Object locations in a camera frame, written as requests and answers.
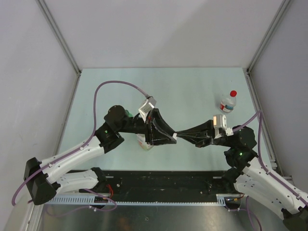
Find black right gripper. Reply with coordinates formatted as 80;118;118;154
175;119;234;147

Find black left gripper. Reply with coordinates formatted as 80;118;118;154
116;108;176;146

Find white bottle cap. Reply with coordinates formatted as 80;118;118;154
172;132;177;140

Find clear bottle with orange label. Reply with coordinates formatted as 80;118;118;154
136;134;154;151

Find green plastic bottle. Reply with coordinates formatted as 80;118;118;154
125;109;134;118

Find clear bottle with red label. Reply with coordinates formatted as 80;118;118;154
219;96;237;113

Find red bottle cap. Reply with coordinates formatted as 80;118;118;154
230;90;237;97

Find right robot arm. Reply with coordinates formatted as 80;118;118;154
172;115;308;231

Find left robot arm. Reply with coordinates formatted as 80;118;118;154
24;105;177;205

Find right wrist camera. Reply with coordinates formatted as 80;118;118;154
213;114;234;139

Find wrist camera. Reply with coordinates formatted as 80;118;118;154
138;96;156;122
213;114;234;139

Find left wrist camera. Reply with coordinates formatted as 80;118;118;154
138;96;156;122

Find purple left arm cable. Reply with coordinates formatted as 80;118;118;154
11;81;151;206

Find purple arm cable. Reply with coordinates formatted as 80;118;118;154
232;110;308;200
11;81;151;206

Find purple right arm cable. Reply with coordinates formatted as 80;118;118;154
232;110;308;200

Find grey slotted cable duct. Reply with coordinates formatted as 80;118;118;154
44;193;228;206

